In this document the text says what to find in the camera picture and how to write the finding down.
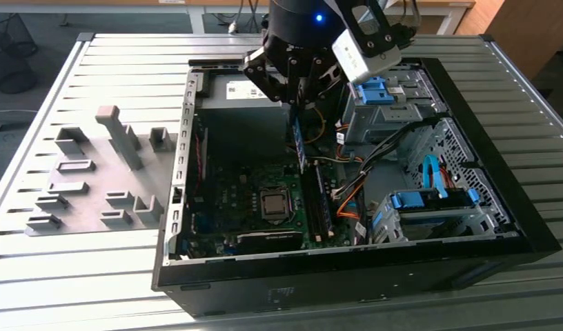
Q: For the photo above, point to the black camera bracket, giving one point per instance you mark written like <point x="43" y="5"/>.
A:
<point x="377" y="39"/>

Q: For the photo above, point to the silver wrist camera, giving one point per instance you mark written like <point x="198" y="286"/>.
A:
<point x="355" y="65"/>

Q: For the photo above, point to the silver CPU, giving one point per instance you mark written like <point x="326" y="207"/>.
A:
<point x="273" y="203"/>

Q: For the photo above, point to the black open PC case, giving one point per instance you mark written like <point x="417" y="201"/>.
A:
<point x="308" y="286"/>

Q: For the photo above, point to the blue plastic drive latch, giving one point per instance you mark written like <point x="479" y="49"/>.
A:
<point x="373" y="94"/>

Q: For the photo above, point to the black RAM slot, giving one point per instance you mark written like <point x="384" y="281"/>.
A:
<point x="310" y="213"/>

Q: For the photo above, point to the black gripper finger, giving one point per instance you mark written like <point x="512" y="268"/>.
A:
<point x="324" y="76"/>
<point x="266" y="79"/>

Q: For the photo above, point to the grey metal drive cage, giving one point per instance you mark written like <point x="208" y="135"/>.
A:
<point x="391" y="117"/>

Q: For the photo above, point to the grey power supply unit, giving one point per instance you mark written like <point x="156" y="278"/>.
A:
<point x="225" y="103"/>

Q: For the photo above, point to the wooden cabinet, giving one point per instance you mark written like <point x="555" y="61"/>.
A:
<point x="529" y="34"/>

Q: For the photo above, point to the blue disk carrier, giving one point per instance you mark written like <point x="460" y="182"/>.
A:
<point x="405" y="200"/>

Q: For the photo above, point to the black graphics card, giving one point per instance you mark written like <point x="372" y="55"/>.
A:
<point x="266" y="243"/>

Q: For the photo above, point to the black hard disk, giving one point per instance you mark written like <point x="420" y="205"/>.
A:
<point x="447" y="200"/>

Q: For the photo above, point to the green motherboard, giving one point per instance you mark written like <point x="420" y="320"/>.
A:
<point x="225" y="207"/>

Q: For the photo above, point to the black mesh wastebasket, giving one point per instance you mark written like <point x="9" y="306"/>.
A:
<point x="9" y="51"/>

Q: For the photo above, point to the black CPU socket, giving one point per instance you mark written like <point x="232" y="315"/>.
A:
<point x="273" y="218"/>

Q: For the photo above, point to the grey parts rack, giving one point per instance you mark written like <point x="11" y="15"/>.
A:
<point x="106" y="172"/>

